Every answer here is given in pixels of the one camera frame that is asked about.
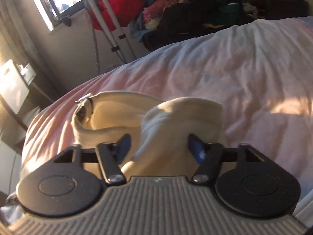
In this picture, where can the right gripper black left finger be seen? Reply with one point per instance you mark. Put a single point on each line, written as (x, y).
(110, 156)

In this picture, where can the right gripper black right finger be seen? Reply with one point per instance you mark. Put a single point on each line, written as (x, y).
(208, 156)

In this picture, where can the cream zip-up jacket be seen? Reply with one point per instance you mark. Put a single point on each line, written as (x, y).
(159, 129)

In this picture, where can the pile of assorted clothes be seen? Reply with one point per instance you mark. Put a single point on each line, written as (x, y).
(157, 26)

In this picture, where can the pastel pink bed sheet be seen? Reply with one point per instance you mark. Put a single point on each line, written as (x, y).
(260, 72)

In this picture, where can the white back black chair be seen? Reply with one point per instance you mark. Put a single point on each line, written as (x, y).
(21, 100)

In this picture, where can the teal curtain left of window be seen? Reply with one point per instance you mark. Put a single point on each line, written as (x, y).
(17, 45)

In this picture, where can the red bag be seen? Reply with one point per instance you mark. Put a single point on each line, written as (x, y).
(124, 10)

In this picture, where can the black armchair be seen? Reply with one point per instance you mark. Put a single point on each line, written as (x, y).
(275, 9)

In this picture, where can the white garment steamer stand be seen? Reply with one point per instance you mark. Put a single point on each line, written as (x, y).
(92, 7)

